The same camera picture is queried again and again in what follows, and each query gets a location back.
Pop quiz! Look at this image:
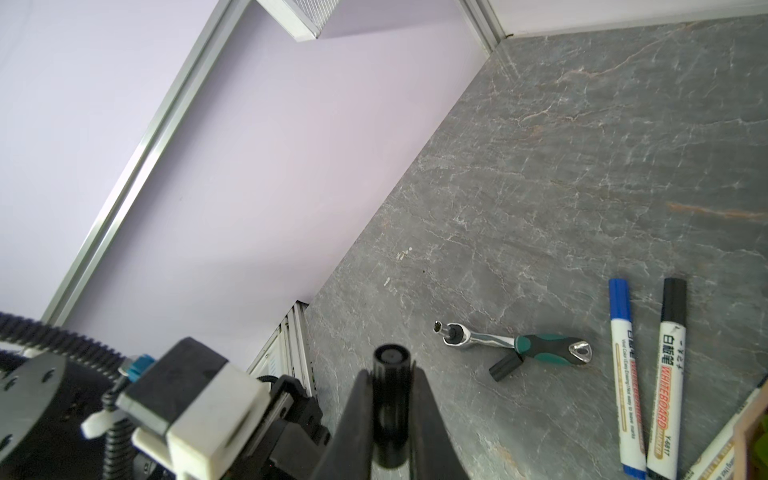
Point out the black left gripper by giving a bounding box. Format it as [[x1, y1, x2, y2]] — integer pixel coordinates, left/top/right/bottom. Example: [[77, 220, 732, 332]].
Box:
[[224, 375, 330, 479]]

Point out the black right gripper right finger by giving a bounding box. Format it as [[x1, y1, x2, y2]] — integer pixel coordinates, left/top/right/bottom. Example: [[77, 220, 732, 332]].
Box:
[[408, 367, 469, 480]]

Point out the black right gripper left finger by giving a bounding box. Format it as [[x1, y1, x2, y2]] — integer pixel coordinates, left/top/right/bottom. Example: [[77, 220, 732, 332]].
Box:
[[311, 370, 374, 480]]

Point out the black pen cap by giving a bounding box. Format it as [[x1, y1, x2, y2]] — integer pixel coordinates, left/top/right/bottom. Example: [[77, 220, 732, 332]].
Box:
[[372, 344, 412, 469], [488, 351, 524, 382]]

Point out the white whiteboard marker blue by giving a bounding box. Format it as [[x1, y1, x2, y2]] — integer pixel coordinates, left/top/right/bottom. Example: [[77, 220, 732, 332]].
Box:
[[608, 279, 647, 479]]

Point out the white whiteboard marker black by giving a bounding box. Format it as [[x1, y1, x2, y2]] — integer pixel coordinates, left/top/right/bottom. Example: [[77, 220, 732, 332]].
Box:
[[646, 277, 687, 479]]

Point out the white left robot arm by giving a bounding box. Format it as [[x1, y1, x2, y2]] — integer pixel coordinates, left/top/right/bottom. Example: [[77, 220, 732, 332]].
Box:
[[1, 314, 330, 479]]

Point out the beige pot with green plant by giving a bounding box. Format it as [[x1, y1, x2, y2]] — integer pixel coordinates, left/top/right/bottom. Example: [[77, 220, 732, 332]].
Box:
[[732, 388, 767, 480]]

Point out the white mesh box basket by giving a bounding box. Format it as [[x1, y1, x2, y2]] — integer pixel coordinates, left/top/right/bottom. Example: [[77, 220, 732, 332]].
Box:
[[258, 0, 340, 42]]

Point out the green handled ratchet tool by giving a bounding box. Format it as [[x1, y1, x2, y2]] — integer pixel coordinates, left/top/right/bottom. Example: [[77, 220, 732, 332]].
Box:
[[433, 321, 593, 366]]

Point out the aluminium frame corner post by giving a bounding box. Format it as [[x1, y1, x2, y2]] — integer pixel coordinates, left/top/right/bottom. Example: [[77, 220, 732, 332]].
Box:
[[457, 0, 507, 54]]

